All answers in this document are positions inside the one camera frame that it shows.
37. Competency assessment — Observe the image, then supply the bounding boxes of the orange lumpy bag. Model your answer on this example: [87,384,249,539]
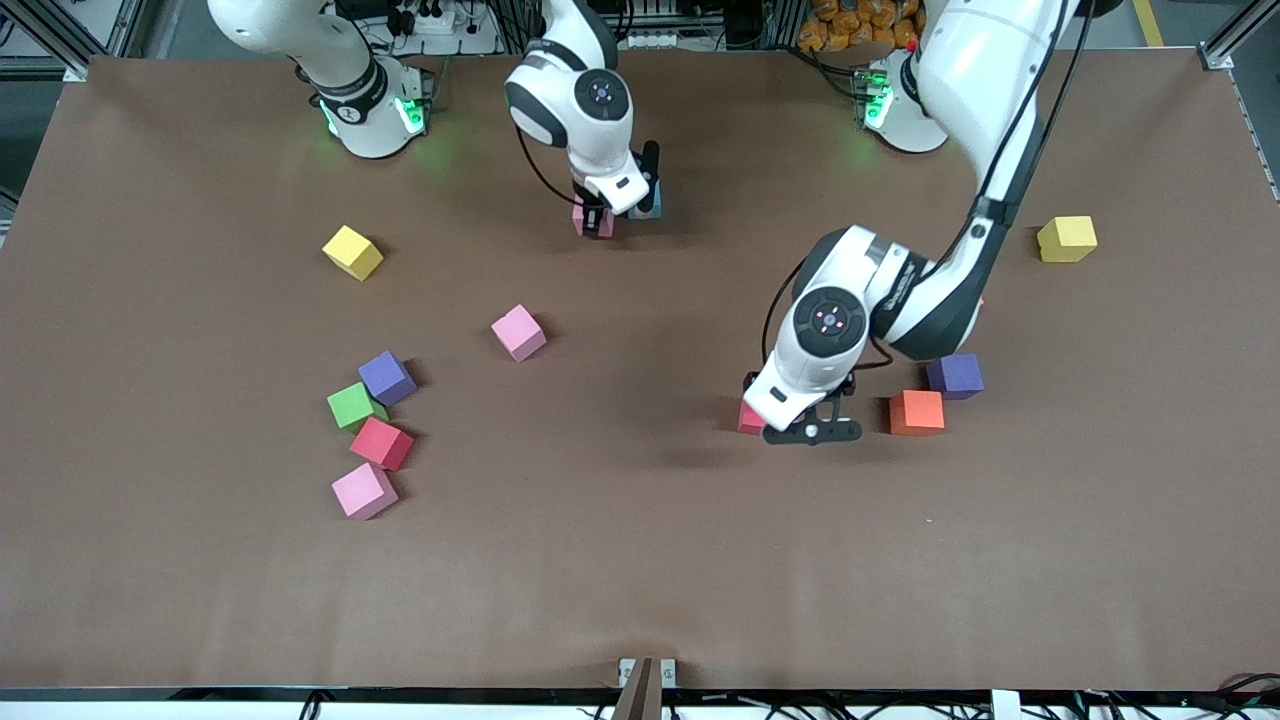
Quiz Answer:
[797,0,926,53]

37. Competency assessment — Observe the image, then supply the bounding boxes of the purple foam cube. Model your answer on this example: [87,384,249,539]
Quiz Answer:
[925,353,985,401]
[357,350,419,408]

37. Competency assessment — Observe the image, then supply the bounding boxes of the large table cover sheet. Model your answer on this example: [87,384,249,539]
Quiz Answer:
[0,48,1280,693]

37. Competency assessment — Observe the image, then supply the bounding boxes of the small white bracket plates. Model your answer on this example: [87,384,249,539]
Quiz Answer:
[618,657,678,690]

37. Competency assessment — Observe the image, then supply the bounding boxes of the brown camera mount post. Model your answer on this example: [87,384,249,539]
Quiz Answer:
[610,657,656,720]

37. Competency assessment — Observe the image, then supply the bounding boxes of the green foam cube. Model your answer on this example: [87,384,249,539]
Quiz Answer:
[326,381,389,433]

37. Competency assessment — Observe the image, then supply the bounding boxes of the white power strip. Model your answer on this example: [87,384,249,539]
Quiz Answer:
[385,0,501,56]

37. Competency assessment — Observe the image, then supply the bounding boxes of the aluminium frame profile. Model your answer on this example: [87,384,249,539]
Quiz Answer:
[1200,0,1280,71]
[15,0,151,83]

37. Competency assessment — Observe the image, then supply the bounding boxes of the orange foam cube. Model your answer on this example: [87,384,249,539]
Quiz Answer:
[888,389,946,438]

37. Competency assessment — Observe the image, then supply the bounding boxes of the grey electronics rack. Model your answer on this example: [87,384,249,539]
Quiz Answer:
[600,0,681,51]

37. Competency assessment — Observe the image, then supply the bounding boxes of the yellow foam cube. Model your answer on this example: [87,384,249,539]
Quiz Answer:
[322,225,385,282]
[1036,216,1099,264]

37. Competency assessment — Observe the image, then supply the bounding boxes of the pink foam cube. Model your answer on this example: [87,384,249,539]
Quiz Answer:
[571,198,615,240]
[490,304,549,363]
[331,462,400,522]

